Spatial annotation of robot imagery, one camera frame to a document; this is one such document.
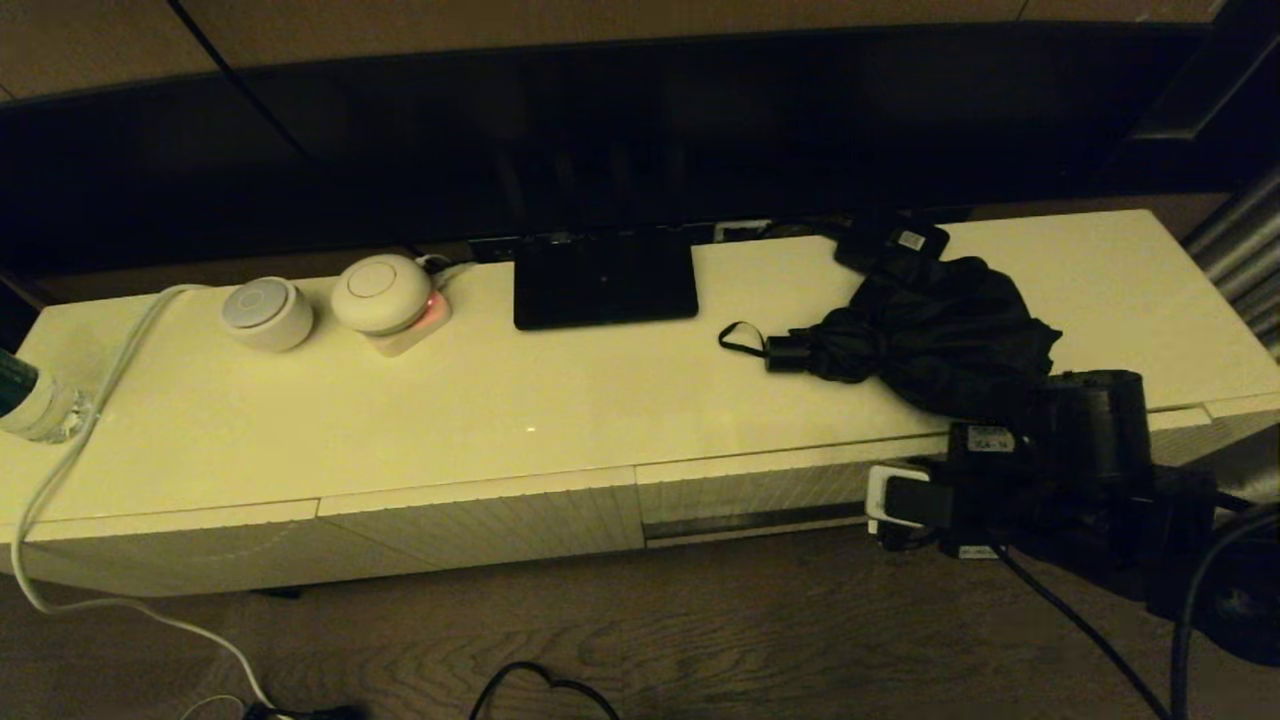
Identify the white round speaker grey top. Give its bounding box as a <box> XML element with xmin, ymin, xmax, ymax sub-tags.
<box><xmin>221</xmin><ymin>277</ymin><xmax>315</xmax><ymax>353</ymax></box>

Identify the black floor cable with connector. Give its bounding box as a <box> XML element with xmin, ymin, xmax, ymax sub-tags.
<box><xmin>470</xmin><ymin>660</ymin><xmax>621</xmax><ymax>720</ymax></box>

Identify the white power cable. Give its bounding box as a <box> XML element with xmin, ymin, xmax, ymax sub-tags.
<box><xmin>10</xmin><ymin>283</ymin><xmax>276</xmax><ymax>720</ymax></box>

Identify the white dome shaped device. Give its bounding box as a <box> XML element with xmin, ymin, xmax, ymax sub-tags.
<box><xmin>331</xmin><ymin>254</ymin><xmax>435</xmax><ymax>337</ymax></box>

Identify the clear plastic water bottle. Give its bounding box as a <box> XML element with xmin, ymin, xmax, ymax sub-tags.
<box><xmin>0</xmin><ymin>347</ymin><xmax>94</xmax><ymax>444</ymax></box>

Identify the grey pleated curtain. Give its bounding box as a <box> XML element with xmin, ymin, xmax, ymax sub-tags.
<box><xmin>1185</xmin><ymin>165</ymin><xmax>1280</xmax><ymax>358</ymax></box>

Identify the thin black wall cable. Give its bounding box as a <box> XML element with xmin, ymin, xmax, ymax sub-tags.
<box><xmin>168</xmin><ymin>0</ymin><xmax>426</xmax><ymax>256</ymax></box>

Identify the white fluted cabinet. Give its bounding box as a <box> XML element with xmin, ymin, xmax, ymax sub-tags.
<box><xmin>0</xmin><ymin>208</ymin><xmax>1280</xmax><ymax>599</ymax></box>

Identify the black set-top box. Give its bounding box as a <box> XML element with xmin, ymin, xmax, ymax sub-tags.
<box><xmin>834</xmin><ymin>214</ymin><xmax>951</xmax><ymax>276</ymax></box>

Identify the white drawer with dark handle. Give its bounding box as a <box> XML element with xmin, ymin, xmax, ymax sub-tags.
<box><xmin>636</xmin><ymin>405</ymin><xmax>1216</xmax><ymax>549</ymax></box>

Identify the white power strip red light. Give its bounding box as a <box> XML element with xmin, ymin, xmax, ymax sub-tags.
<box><xmin>365</xmin><ymin>290</ymin><xmax>454</xmax><ymax>358</ymax></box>

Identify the black flat television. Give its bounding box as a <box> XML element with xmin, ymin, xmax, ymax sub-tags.
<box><xmin>0</xmin><ymin>22</ymin><xmax>1280</xmax><ymax>281</ymax></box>

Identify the black umbrella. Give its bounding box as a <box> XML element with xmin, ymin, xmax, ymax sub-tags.
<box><xmin>718</xmin><ymin>255</ymin><xmax>1063</xmax><ymax>421</ymax></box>

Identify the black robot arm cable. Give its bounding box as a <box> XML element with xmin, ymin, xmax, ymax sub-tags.
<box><xmin>985</xmin><ymin>545</ymin><xmax>1173</xmax><ymax>720</ymax></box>

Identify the black television base plate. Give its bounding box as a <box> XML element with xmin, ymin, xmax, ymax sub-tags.
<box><xmin>513</xmin><ymin>228</ymin><xmax>699</xmax><ymax>331</ymax></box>

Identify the white sheer curtain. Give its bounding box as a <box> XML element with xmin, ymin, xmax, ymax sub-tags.
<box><xmin>1205</xmin><ymin>425</ymin><xmax>1280</xmax><ymax>506</ymax></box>

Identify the white ribbed cabinet front panel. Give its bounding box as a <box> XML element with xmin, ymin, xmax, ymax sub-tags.
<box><xmin>318</xmin><ymin>467</ymin><xmax>646</xmax><ymax>579</ymax></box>
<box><xmin>0</xmin><ymin>500</ymin><xmax>323</xmax><ymax>599</ymax></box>
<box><xmin>1205</xmin><ymin>393</ymin><xmax>1280</xmax><ymax>443</ymax></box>

